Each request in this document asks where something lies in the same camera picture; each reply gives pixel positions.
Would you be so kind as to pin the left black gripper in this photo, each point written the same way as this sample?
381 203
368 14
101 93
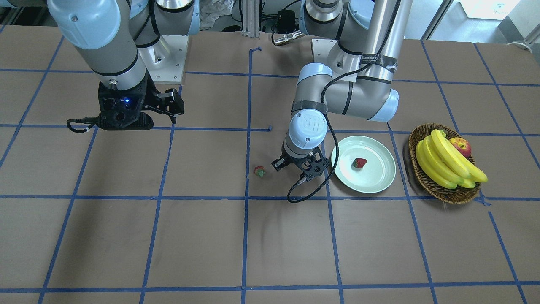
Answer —
290 159

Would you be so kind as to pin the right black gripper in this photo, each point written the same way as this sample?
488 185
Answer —
150 98

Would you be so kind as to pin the red strawberry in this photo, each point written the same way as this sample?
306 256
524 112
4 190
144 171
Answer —
259 171
359 162

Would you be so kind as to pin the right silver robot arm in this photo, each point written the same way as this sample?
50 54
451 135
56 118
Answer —
121 41

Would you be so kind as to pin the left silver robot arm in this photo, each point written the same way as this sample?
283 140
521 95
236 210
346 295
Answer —
355 79

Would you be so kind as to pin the light green plate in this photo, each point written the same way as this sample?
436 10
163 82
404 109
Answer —
377 175

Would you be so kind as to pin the yellow banana bunch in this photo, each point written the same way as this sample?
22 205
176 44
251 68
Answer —
445 165

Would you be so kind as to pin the red apple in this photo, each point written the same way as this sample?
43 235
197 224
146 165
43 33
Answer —
462 145

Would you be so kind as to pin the wicker basket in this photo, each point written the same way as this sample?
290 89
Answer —
418 178

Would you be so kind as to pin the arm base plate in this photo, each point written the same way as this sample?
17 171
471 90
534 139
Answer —
327 52
166 59

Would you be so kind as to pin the aluminium frame post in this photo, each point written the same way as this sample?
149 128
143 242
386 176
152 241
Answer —
250 17

